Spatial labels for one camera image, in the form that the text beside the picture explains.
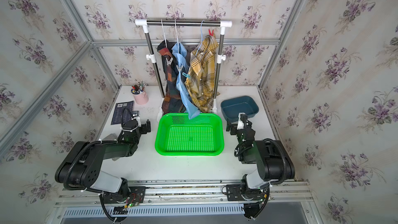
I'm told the dark blue booklet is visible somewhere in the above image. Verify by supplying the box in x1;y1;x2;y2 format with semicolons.
111;101;134;125

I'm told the green plastic basket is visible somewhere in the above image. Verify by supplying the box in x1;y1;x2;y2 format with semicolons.
154;113;224;156

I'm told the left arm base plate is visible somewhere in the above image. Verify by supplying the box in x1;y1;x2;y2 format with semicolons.
103;186;147;207

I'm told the pink pen cup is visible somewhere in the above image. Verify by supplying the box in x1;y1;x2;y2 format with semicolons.
131;81;149;105

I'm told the white hanger of dark shirt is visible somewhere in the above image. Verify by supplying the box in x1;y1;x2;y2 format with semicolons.
161;19;168;48

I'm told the dark teal plastic bin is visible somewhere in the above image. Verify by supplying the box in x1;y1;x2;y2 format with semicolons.
221;95;259;122

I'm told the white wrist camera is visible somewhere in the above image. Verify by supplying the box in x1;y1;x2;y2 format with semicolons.
131;111;140;122
237;113;246;130

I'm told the grey sponge block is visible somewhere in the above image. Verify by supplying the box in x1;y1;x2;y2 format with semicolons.
101;133;118;142

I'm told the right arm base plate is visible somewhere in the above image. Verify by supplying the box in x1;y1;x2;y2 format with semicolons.
221;184;266;202

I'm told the yellow plaid shirt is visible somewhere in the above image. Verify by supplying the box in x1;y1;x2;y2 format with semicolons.
185;35;219;113

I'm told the white hanger of blue shirt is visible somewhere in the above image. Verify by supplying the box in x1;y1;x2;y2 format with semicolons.
174;19;180;47

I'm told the light blue shirt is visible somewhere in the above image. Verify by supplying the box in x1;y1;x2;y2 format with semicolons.
172;43;201;119

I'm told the light blue wire hanger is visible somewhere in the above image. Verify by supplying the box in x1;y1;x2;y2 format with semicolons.
195;20;204;56

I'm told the white clothespin on dark shirt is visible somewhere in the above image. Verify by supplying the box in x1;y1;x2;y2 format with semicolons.
165;57;173;66

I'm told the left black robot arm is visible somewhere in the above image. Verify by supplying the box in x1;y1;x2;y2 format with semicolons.
55;107;151;197

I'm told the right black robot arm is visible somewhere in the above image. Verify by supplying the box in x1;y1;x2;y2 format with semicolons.
226;113;295;195

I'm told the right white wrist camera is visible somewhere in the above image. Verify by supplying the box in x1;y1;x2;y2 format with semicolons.
237;113;246;130

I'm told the metal clothes rack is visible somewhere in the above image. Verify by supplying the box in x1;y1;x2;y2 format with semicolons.
134;19;232;114

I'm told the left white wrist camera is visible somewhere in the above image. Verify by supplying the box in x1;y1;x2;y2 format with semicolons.
131;111;140;122

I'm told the dark plaid shirt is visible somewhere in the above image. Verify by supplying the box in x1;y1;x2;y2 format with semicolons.
157;41;186;114

